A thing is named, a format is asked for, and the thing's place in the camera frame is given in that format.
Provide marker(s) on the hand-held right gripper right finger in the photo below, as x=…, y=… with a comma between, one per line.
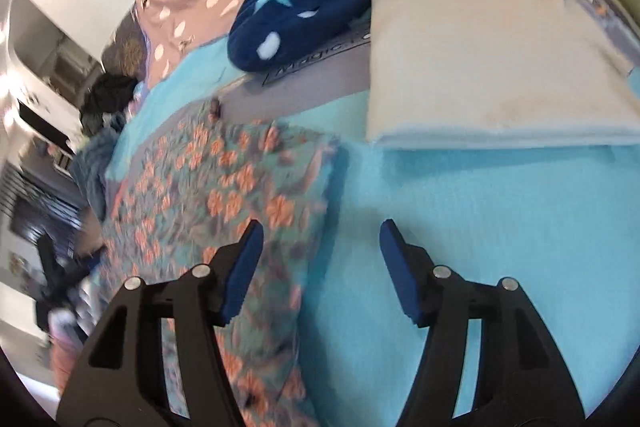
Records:
x=397, y=257

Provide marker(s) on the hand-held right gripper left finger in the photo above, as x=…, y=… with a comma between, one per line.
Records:
x=245, y=257

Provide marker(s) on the floral patterned small cloth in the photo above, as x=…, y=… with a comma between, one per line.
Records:
x=200, y=197

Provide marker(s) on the dark clothes pile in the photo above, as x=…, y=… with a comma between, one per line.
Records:
x=107, y=99

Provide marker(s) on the folded white cloth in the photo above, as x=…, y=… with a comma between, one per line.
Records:
x=480, y=57

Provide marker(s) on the dark blue fleece garment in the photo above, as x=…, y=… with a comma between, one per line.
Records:
x=295, y=7

